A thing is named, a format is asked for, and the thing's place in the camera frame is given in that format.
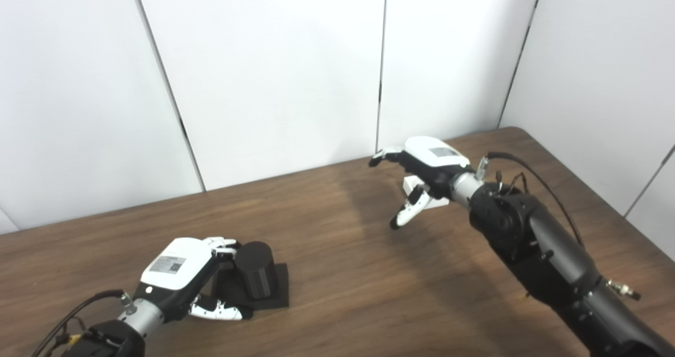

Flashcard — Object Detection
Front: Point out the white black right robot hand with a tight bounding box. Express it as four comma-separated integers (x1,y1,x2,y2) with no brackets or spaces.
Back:
368,136,471,230

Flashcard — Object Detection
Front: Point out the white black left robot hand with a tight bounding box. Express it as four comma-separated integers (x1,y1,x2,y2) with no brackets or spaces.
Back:
133,236,254,323

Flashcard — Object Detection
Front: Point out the white square piece with hole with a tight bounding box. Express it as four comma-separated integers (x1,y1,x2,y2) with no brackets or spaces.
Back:
402,176,450,210

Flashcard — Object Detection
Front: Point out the black peg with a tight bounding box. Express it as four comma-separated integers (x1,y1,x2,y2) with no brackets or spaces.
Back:
211,241,290,311

